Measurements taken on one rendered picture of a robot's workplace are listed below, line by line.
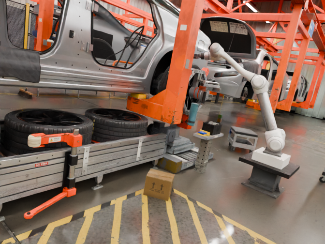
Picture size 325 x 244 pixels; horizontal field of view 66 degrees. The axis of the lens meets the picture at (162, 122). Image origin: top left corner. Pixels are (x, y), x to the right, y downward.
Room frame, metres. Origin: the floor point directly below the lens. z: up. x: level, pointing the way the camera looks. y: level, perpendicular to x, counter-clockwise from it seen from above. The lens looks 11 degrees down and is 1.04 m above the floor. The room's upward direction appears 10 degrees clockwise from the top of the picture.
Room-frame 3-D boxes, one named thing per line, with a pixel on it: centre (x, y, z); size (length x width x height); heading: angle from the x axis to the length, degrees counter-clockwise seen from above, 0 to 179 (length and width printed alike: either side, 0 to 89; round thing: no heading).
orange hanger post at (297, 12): (6.18, -2.31, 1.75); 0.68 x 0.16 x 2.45; 55
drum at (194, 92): (2.98, -0.36, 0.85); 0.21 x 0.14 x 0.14; 55
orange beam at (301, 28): (6.81, -3.08, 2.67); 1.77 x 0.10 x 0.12; 145
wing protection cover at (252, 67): (5.82, -1.69, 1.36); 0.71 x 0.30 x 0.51; 145
